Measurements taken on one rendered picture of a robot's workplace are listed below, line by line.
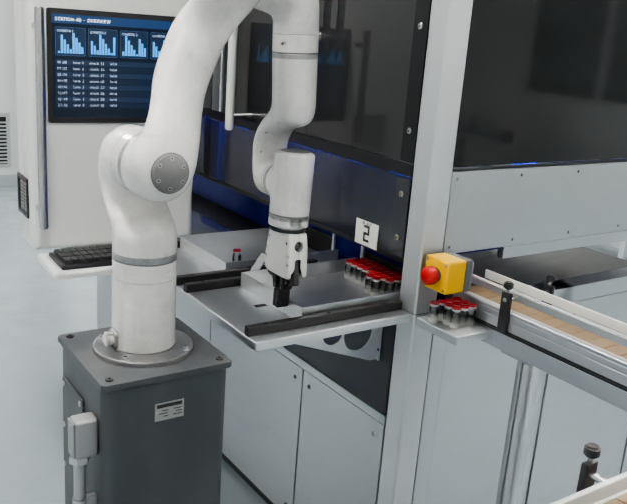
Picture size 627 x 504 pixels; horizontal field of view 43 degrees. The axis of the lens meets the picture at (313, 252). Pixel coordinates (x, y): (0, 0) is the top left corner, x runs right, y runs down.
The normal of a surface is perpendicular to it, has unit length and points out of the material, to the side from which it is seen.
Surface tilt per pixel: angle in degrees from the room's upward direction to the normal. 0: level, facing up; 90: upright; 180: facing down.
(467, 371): 90
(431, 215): 90
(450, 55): 90
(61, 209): 90
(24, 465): 0
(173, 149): 65
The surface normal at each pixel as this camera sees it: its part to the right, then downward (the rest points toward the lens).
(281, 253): -0.77, 0.10
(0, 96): 0.56, 0.27
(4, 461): 0.07, -0.96
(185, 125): 0.71, -0.18
